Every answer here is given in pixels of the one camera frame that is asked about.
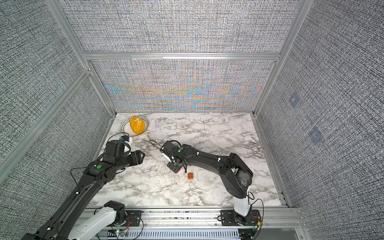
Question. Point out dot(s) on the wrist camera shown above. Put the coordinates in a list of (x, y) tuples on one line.
[(127, 142), (165, 154)]

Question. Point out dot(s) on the aluminium front rail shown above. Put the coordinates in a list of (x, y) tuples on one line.
[(206, 217)]

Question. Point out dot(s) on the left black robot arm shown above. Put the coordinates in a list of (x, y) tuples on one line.
[(61, 225)]

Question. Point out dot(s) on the yellow orange sponge ball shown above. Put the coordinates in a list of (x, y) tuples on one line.
[(138, 125)]

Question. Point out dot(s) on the striped white bowl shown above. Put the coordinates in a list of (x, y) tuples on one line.
[(126, 128)]

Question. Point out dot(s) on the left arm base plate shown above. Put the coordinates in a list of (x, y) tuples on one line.
[(132, 219)]

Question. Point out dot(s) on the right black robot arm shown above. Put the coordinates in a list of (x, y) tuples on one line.
[(236, 176)]

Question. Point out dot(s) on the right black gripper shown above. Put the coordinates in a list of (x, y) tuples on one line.
[(175, 170)]

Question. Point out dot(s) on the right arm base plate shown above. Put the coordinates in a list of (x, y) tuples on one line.
[(231, 218)]

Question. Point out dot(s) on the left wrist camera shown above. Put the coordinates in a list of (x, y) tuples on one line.
[(127, 142)]

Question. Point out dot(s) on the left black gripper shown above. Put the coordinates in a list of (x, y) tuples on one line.
[(137, 157)]

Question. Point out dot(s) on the white slotted cable duct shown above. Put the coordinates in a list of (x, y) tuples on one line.
[(169, 234)]

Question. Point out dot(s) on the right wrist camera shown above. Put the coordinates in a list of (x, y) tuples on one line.
[(165, 154)]

